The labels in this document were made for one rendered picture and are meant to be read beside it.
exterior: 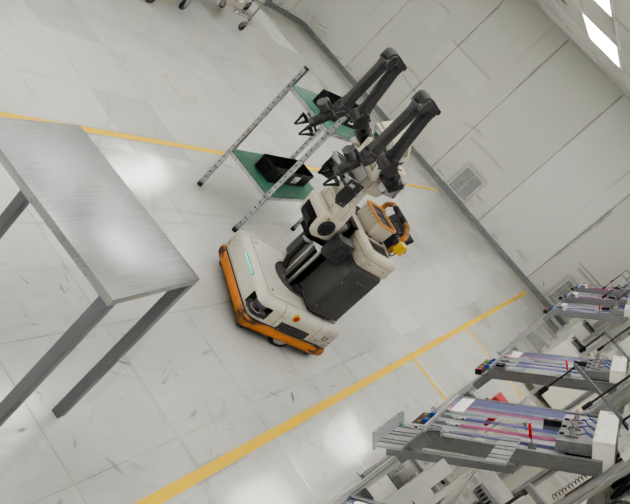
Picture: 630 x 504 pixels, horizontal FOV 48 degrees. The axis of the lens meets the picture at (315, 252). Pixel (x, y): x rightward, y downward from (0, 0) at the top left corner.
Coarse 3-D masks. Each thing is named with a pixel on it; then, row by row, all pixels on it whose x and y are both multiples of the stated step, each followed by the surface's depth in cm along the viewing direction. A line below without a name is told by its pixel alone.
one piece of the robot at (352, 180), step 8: (336, 152) 378; (328, 160) 382; (336, 160) 377; (344, 160) 380; (328, 168) 386; (360, 168) 371; (328, 176) 390; (344, 176) 380; (352, 176) 369; (360, 176) 369; (344, 184) 377; (352, 184) 364; (344, 192) 367; (352, 192) 368; (360, 192) 372; (336, 200) 369; (344, 200) 370
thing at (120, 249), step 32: (0, 128) 209; (32, 128) 222; (64, 128) 236; (0, 160) 202; (32, 160) 210; (64, 160) 223; (96, 160) 237; (32, 192) 199; (64, 192) 210; (96, 192) 223; (128, 192) 238; (0, 224) 259; (64, 224) 199; (96, 224) 211; (128, 224) 224; (96, 256) 200; (128, 256) 212; (160, 256) 225; (96, 288) 194; (128, 288) 200; (160, 288) 212; (96, 320) 196; (64, 352) 200; (32, 384) 206; (0, 416) 212
